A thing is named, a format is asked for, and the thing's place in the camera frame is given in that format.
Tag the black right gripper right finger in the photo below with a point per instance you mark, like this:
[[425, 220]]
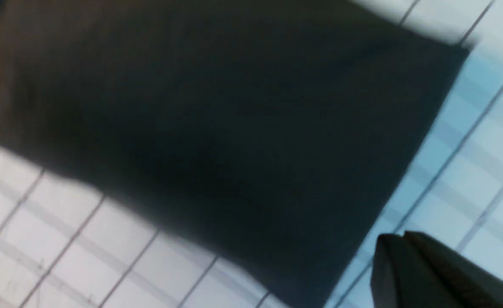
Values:
[[473, 286]]

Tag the dark gray long-sleeved shirt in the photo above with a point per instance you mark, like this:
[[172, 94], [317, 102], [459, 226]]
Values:
[[270, 132]]

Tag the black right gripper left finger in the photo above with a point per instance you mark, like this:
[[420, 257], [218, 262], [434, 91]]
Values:
[[385, 282]]

